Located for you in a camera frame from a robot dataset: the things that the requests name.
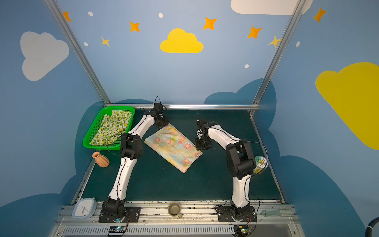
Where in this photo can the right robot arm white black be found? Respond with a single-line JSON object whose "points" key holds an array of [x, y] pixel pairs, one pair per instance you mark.
{"points": [[239, 156]]}

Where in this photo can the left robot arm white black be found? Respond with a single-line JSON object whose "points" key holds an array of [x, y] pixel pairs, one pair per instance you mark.
{"points": [[131, 151]]}

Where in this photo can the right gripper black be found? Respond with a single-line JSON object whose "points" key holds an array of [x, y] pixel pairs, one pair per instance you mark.
{"points": [[202, 142]]}

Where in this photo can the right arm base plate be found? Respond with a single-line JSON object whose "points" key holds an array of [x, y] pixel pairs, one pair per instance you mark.
{"points": [[232, 214]]}

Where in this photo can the olive ceramic mug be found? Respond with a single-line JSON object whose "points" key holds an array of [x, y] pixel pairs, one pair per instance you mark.
{"points": [[174, 210]]}

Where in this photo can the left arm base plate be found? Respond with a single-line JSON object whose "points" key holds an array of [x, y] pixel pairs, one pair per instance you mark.
{"points": [[120, 215]]}

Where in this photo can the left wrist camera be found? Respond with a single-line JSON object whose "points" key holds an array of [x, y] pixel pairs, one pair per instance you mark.
{"points": [[158, 108]]}

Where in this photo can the left green circuit board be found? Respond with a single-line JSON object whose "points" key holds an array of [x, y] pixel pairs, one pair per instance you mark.
{"points": [[117, 231]]}

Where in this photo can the terracotta ribbed vase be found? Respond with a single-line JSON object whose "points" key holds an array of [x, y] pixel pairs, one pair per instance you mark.
{"points": [[101, 160]]}

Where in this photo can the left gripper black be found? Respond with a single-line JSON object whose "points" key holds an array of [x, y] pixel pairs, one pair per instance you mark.
{"points": [[162, 120]]}

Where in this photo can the pastel floral skirt pink flowers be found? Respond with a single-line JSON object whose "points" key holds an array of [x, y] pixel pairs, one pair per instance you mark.
{"points": [[174, 147]]}

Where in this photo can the tape roll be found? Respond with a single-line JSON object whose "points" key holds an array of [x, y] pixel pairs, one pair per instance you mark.
{"points": [[261, 164]]}

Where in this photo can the aluminium frame back rail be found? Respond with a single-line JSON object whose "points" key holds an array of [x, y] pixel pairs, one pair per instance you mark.
{"points": [[193, 106]]}

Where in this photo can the lemon print skirt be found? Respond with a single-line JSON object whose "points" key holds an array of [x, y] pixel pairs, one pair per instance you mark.
{"points": [[112, 127]]}

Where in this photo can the right green circuit board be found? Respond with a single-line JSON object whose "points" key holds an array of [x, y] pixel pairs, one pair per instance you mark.
{"points": [[242, 231]]}

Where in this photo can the white square clock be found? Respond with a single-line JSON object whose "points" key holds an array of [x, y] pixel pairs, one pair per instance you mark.
{"points": [[84, 209]]}

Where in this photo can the green circuit board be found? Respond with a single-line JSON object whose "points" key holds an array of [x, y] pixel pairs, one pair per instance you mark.
{"points": [[242, 231], [117, 231]]}

